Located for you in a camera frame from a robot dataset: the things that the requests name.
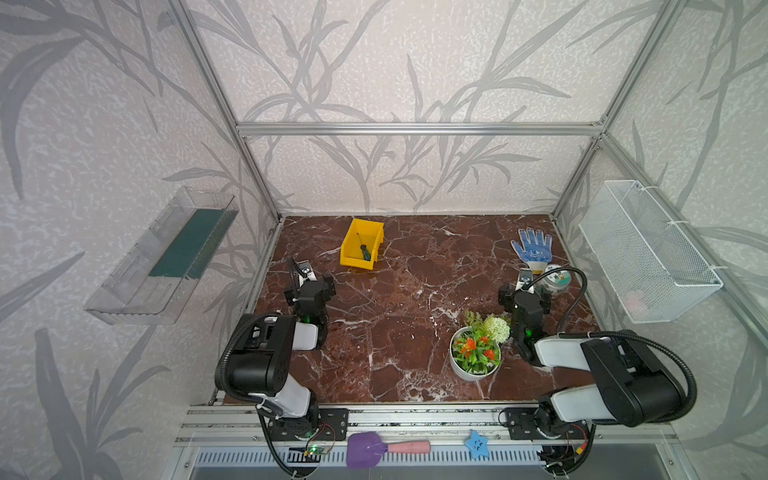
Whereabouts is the green handled screwdriver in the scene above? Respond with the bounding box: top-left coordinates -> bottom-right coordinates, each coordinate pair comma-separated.
357,233 -> 373,261

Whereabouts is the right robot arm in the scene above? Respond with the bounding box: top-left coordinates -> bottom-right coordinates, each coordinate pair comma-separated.
498,285 -> 698,436

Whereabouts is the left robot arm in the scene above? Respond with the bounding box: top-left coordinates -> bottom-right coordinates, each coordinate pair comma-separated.
214,275 -> 336,430

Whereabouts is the yellow plastic bin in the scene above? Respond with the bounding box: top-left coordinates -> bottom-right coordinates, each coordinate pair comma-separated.
340,218 -> 384,270

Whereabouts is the blue dotted work glove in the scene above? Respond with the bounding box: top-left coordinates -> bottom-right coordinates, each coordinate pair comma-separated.
511,228 -> 553,274

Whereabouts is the white pot with flowers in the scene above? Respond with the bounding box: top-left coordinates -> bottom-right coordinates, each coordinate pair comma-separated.
449,311 -> 511,381

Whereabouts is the blue star toy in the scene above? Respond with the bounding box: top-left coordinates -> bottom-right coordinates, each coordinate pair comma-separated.
464,430 -> 489,461

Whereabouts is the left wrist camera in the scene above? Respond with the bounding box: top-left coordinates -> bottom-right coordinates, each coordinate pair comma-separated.
295,260 -> 317,284

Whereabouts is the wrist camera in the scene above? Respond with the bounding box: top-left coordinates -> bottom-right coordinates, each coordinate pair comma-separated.
516,268 -> 536,294
295,260 -> 317,284

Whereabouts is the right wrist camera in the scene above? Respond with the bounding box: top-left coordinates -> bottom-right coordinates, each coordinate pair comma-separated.
516,268 -> 536,294

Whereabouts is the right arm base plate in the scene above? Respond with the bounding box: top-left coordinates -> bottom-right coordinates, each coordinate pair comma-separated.
498,407 -> 589,440

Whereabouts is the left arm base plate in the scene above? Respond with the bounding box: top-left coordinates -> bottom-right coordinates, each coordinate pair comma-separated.
266,407 -> 350,441

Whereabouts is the white wire mesh basket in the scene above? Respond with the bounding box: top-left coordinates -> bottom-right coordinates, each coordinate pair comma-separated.
579,180 -> 723,324

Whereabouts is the purple spatula pink handle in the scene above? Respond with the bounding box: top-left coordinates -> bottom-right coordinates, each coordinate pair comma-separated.
346,432 -> 431,469

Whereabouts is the clear plastic wall tray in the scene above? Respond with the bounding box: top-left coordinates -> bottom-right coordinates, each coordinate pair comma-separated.
85,187 -> 239,326

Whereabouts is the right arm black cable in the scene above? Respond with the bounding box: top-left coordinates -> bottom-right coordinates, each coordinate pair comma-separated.
525,265 -> 698,425

